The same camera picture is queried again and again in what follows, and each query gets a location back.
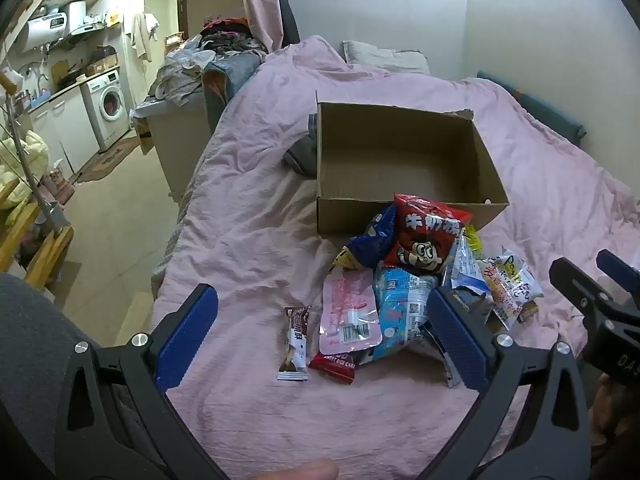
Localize person's left hand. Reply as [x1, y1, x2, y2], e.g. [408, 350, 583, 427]
[255, 459, 339, 480]

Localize pink curtain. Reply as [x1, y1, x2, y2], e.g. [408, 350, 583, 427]
[237, 0, 277, 53]

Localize pile of clothes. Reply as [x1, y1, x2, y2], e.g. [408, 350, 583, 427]
[147, 15, 268, 111]

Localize white storage box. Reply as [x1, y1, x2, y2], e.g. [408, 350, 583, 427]
[131, 97, 213, 203]

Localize white and red snack packet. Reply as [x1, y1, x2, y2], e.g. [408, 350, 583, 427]
[308, 352, 357, 385]

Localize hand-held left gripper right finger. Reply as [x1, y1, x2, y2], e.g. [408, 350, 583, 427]
[426, 286, 593, 480]

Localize grey pillow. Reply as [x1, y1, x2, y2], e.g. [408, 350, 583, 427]
[341, 40, 431, 75]

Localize wooden rack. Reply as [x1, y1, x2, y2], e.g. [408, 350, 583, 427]
[0, 200, 74, 291]

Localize brown and white snack bar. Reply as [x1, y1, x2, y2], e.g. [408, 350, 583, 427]
[277, 306, 312, 382]

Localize brown floor rug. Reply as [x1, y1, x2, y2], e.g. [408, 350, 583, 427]
[75, 132, 143, 184]

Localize yellow green snack packet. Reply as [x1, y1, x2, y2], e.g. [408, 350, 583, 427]
[462, 225, 483, 257]

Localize hanging white towel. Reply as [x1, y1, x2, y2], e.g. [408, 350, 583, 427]
[131, 10, 160, 63]

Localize pink blanket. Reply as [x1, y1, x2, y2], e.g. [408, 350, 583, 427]
[150, 35, 640, 480]

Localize white floor cabinet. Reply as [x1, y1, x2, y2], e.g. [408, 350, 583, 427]
[27, 91, 101, 176]

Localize light blue snack packet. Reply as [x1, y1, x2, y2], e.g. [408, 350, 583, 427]
[357, 266, 441, 363]

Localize teal rolled mat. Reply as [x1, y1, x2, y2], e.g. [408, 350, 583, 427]
[475, 70, 587, 147]

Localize cardboard box on washer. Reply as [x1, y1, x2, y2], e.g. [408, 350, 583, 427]
[84, 54, 119, 77]

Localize person's right hand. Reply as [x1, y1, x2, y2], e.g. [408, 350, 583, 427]
[592, 375, 640, 461]

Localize cardboard box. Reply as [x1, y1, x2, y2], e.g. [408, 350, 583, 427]
[316, 91, 510, 235]
[84, 54, 119, 77]

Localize pink snack packet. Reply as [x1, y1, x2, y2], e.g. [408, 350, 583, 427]
[319, 267, 383, 356]

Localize yellow bedding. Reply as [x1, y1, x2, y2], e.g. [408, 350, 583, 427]
[0, 130, 50, 211]

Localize red cartoon snack bag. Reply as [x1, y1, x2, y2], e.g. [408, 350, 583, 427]
[382, 193, 473, 275]

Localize blue and yellow snack bag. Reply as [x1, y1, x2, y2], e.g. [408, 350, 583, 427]
[334, 204, 398, 273]

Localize grey cloth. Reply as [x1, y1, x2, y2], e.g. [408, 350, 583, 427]
[283, 114, 319, 177]

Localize white washing machine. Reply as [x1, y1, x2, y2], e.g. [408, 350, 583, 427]
[80, 70, 132, 153]

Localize white water heater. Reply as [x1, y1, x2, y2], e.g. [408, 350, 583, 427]
[22, 1, 87, 53]

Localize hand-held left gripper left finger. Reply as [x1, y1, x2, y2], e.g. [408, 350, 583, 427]
[54, 283, 236, 480]

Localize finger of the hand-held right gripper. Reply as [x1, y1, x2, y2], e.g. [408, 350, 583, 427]
[596, 249, 640, 307]
[549, 257, 640, 328]

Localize white colourful scribble snack packet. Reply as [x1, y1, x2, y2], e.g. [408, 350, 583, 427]
[477, 249, 544, 331]

